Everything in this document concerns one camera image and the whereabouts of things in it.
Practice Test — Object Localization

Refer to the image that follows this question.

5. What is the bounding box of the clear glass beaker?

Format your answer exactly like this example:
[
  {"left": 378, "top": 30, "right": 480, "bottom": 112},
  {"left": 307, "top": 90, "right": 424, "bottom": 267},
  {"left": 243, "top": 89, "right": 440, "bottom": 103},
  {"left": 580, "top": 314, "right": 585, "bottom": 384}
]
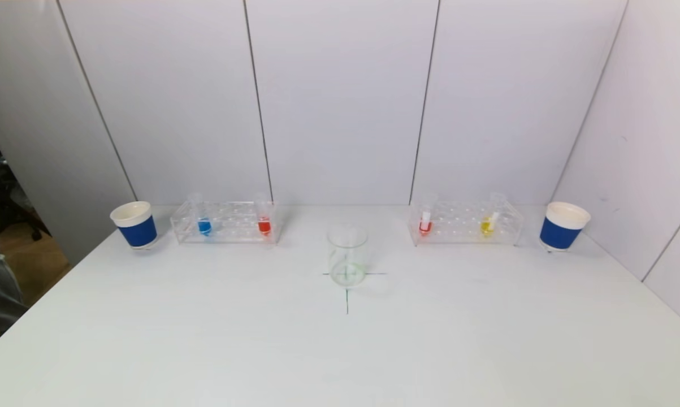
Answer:
[{"left": 327, "top": 224, "right": 369, "bottom": 288}]

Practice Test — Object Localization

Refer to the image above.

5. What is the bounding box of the yellow pigment test tube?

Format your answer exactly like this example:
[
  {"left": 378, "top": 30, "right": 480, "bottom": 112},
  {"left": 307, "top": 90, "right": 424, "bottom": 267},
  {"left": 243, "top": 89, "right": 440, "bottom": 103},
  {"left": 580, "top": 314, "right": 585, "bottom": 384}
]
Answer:
[{"left": 480, "top": 193, "right": 507, "bottom": 239}]

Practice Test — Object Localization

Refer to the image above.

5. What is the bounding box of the blue pigment test tube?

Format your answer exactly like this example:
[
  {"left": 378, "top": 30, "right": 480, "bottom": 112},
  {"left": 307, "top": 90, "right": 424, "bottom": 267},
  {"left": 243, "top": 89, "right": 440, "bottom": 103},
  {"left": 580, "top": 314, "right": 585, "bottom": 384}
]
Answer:
[{"left": 188, "top": 193, "right": 214, "bottom": 237}]

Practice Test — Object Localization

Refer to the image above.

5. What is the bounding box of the clear acrylic test tube rack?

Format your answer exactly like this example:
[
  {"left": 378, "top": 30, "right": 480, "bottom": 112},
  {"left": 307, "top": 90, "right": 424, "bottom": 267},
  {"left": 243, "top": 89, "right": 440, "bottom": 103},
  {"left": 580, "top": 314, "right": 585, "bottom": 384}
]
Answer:
[
  {"left": 170, "top": 200, "right": 279, "bottom": 245},
  {"left": 408, "top": 200, "right": 525, "bottom": 247}
]

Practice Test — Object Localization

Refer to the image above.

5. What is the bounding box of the black office chair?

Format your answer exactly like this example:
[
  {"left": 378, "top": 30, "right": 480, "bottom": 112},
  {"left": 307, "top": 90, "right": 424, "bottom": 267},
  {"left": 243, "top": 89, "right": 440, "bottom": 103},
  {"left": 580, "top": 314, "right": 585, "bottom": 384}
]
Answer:
[{"left": 0, "top": 113, "right": 42, "bottom": 241}]

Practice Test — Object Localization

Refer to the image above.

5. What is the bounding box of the blue white paper cup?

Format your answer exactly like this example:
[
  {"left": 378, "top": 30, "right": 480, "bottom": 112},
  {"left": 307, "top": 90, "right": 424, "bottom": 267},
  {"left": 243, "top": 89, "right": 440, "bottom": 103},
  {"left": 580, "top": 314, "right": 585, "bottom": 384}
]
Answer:
[
  {"left": 539, "top": 201, "right": 592, "bottom": 253},
  {"left": 110, "top": 201, "right": 158, "bottom": 250}
]

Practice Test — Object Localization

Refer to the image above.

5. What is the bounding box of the red pigment test tube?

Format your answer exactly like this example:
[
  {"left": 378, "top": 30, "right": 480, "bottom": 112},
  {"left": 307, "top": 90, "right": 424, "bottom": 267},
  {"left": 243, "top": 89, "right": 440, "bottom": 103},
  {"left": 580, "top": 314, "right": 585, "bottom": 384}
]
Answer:
[{"left": 254, "top": 193, "right": 274, "bottom": 237}]

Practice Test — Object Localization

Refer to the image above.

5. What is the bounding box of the white labelled red pigment tube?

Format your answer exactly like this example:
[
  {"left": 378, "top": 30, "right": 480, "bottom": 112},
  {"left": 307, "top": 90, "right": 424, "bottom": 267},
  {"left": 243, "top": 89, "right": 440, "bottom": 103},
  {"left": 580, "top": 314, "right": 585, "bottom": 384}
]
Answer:
[{"left": 418, "top": 192, "right": 438, "bottom": 236}]

